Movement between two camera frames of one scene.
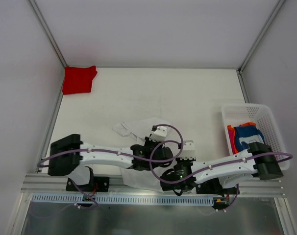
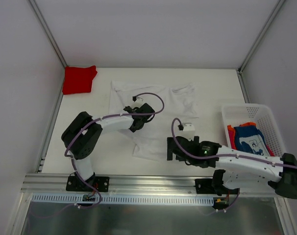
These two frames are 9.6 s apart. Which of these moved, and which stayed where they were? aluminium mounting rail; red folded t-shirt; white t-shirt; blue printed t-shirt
Moved: white t-shirt
Stayed: aluminium mounting rail; red folded t-shirt; blue printed t-shirt
